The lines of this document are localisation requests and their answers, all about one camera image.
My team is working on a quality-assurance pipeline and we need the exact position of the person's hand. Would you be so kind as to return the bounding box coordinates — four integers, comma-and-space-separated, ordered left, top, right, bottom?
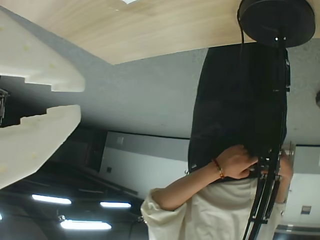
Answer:
216, 144, 260, 181

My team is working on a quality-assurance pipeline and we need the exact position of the black cable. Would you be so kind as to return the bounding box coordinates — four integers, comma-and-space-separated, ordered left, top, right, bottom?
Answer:
237, 13, 247, 83

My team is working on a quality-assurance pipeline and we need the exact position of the black stand with round base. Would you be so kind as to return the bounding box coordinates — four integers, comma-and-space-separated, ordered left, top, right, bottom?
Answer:
236, 0, 317, 240

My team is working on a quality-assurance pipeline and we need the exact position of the person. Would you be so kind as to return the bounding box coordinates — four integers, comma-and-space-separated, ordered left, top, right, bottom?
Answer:
139, 46, 297, 240

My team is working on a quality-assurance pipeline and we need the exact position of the long ceiling light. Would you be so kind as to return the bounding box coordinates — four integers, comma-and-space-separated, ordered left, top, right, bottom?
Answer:
99, 200, 132, 209
31, 194, 73, 206
59, 219, 112, 231

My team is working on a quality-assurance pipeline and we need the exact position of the beaded orange bracelet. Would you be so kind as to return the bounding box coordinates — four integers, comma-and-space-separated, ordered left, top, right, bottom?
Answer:
211, 158, 226, 180

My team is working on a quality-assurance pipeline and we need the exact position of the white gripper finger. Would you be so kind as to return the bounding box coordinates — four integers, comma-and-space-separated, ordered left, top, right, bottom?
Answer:
0, 5, 86, 93
0, 104, 82, 190

